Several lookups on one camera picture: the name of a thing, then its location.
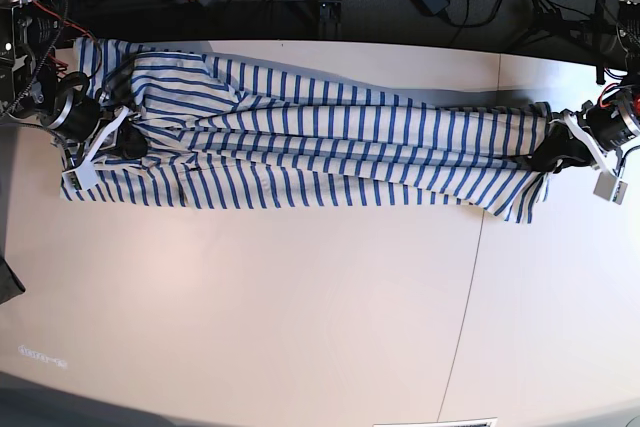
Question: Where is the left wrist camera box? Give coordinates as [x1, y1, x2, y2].
[594, 172, 628, 205]

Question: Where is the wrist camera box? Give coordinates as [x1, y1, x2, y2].
[62, 162, 99, 191]
[594, 172, 628, 205]

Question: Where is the blue white striped T-shirt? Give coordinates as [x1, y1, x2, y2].
[62, 39, 550, 223]

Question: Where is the dark object at left edge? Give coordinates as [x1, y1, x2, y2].
[0, 257, 26, 304]

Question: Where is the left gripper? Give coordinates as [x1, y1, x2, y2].
[530, 89, 639, 174]

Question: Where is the black tripod stand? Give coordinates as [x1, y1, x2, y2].
[506, 0, 617, 60]

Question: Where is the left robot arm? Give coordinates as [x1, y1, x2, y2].
[548, 0, 639, 152]

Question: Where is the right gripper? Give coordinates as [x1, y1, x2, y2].
[42, 74, 148, 167]

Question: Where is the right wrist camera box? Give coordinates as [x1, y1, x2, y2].
[62, 162, 99, 191]

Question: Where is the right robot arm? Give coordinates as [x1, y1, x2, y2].
[1, 0, 148, 168]

